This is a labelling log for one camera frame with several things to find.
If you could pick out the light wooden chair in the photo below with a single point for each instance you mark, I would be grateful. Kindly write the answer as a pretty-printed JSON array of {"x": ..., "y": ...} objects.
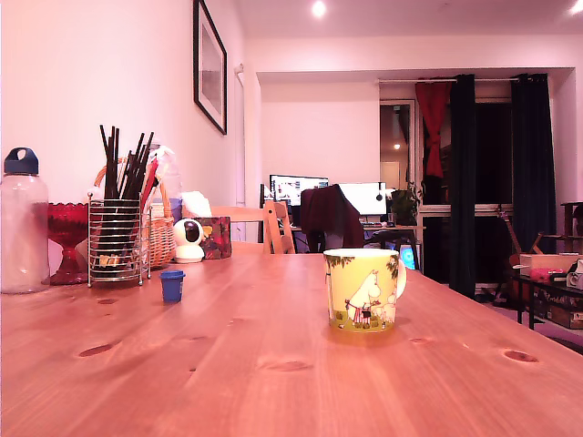
[{"x": 278, "y": 227}]

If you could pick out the dark curtain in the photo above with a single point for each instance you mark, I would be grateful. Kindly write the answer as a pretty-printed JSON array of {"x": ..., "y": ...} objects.
[
  {"x": 533, "y": 159},
  {"x": 462, "y": 182}
]

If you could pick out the pink case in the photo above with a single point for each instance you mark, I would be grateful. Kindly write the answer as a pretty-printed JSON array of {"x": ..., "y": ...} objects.
[{"x": 542, "y": 273}]

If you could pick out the white wall pipe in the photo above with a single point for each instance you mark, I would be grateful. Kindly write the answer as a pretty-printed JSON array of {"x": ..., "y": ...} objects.
[{"x": 240, "y": 136}]

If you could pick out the floral tissue box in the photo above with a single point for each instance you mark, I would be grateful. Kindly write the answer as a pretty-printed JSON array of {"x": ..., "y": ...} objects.
[{"x": 218, "y": 239}]

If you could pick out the acoustic guitar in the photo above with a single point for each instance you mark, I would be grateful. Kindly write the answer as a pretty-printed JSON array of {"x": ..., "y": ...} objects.
[{"x": 514, "y": 261}]

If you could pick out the clear bottle with blue cap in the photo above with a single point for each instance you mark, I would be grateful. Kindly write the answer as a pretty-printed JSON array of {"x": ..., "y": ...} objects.
[{"x": 23, "y": 227}]

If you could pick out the dark wooden shelf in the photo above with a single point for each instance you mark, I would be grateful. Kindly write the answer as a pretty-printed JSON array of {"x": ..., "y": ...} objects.
[{"x": 571, "y": 207}]

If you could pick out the dark storage trunk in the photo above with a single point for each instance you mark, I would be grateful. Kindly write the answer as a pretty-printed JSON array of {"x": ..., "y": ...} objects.
[{"x": 565, "y": 309}]

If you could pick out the red curtain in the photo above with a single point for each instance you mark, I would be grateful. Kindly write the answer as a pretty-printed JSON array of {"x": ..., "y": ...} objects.
[{"x": 432, "y": 114}]

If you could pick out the black low table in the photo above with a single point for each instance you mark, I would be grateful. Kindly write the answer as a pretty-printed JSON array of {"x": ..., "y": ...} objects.
[{"x": 533, "y": 284}]

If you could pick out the yellow cartoon print mug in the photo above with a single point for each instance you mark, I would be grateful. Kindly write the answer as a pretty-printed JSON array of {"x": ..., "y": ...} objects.
[{"x": 360, "y": 291}]

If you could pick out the bright white computer monitor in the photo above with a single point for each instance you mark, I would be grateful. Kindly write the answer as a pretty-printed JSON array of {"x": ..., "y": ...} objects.
[{"x": 369, "y": 200}]

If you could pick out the red glass footed bowl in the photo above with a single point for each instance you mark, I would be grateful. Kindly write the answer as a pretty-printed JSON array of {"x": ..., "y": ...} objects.
[{"x": 68, "y": 223}]

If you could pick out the round ceiling light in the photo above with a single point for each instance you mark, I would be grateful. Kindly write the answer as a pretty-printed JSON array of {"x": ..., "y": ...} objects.
[
  {"x": 319, "y": 8},
  {"x": 577, "y": 7}
]

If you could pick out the white instant camera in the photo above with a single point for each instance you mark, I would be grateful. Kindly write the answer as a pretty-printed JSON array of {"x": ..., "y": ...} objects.
[{"x": 576, "y": 275}]

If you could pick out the black stick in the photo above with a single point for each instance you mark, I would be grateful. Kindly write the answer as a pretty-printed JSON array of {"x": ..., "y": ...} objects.
[
  {"x": 148, "y": 145},
  {"x": 116, "y": 155},
  {"x": 112, "y": 159},
  {"x": 105, "y": 164},
  {"x": 136, "y": 150}
]

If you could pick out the dark red jacket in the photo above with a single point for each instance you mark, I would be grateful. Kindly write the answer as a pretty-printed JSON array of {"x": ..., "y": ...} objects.
[{"x": 328, "y": 214}]

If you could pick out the green potted plant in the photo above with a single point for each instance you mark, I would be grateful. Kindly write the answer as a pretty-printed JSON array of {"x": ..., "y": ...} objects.
[{"x": 405, "y": 205}]

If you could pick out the blue coffee capsule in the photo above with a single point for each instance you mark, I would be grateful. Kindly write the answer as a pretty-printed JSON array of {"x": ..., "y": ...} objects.
[{"x": 172, "y": 287}]

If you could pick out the black round webcam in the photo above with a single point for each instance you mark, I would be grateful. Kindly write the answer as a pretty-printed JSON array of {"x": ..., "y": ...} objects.
[{"x": 379, "y": 196}]

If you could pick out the small white round camera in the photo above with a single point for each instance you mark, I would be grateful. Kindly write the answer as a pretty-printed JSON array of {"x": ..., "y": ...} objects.
[{"x": 187, "y": 250}]

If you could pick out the red stick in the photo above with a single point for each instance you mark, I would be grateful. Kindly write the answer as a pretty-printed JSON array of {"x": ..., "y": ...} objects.
[{"x": 150, "y": 175}]

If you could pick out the white tissue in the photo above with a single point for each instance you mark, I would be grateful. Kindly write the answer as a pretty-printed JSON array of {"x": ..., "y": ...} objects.
[{"x": 196, "y": 205}]

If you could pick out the black framed computer monitor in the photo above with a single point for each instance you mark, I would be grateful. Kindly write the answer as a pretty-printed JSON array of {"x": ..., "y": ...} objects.
[{"x": 287, "y": 186}]

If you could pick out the wooden desk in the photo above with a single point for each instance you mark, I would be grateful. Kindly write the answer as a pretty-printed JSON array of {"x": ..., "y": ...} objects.
[{"x": 396, "y": 227}]

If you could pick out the wicker basket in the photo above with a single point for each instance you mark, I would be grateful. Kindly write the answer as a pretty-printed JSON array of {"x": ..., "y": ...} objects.
[{"x": 161, "y": 241}]

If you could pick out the black framed picture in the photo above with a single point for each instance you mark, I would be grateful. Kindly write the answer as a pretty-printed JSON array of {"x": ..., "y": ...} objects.
[{"x": 209, "y": 68}]

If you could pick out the clear plastic bag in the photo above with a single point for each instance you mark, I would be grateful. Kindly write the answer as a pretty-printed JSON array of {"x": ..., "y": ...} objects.
[{"x": 169, "y": 173}]

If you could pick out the white curtain rod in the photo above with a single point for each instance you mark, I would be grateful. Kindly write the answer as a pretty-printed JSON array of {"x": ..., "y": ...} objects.
[{"x": 396, "y": 80}]

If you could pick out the pale wooden box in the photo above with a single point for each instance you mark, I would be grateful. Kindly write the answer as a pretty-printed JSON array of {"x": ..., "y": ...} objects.
[{"x": 546, "y": 261}]

